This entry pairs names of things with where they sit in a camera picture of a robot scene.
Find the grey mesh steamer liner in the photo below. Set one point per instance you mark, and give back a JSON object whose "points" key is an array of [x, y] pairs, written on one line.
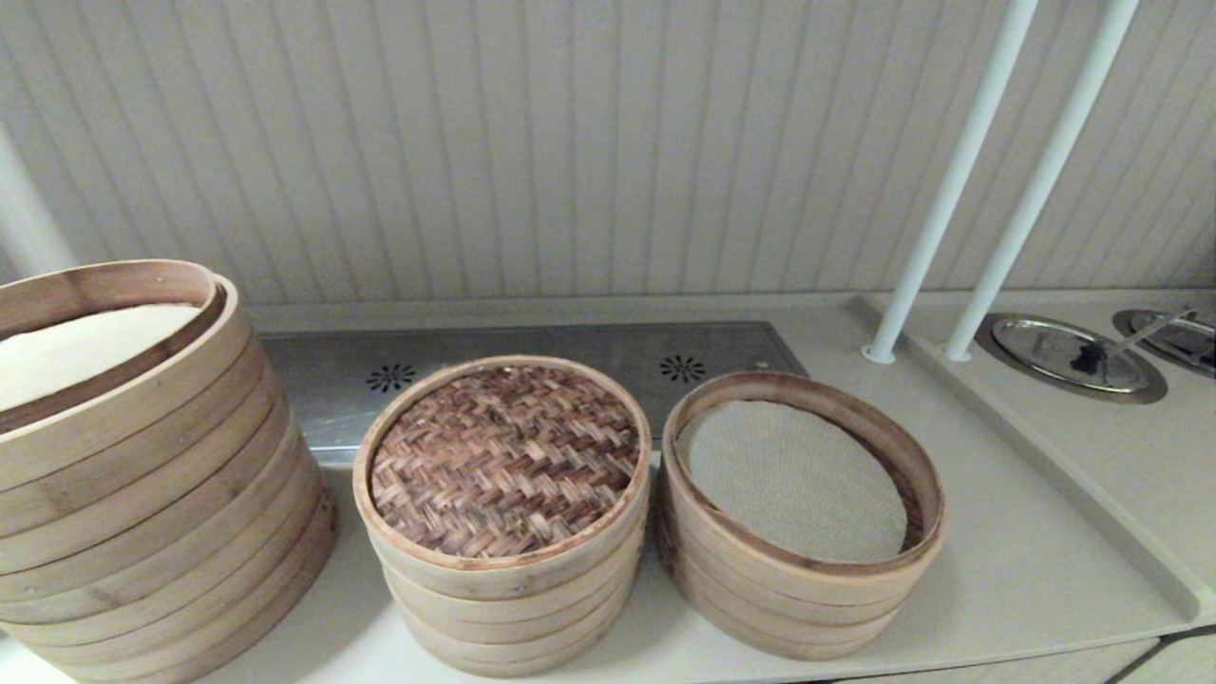
{"points": [[788, 475]]}

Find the white steamer cloth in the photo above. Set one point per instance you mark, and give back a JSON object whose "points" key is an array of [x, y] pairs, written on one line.
{"points": [[76, 351]]}

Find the tall wide bamboo steamer stack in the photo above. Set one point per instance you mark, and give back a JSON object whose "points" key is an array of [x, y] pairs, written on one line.
{"points": [[142, 494]]}

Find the woven bamboo steamer lid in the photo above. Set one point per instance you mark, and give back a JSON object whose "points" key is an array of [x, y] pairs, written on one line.
{"points": [[503, 456]]}

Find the white pipe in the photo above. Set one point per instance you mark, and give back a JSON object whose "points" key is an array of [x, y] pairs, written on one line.
{"points": [[28, 237]]}

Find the stainless steel vent panel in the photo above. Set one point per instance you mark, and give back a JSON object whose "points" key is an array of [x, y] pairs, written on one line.
{"points": [[313, 418]]}

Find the round steel lid black knob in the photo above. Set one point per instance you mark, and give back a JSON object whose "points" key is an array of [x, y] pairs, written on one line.
{"points": [[1045, 356]]}

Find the small bamboo steamer stack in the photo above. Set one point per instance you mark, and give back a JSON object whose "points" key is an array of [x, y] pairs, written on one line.
{"points": [[788, 608], [503, 636]]}

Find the white slanted pole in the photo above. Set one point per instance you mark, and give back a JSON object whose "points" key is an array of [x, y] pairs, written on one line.
{"points": [[960, 152], [1049, 161]]}

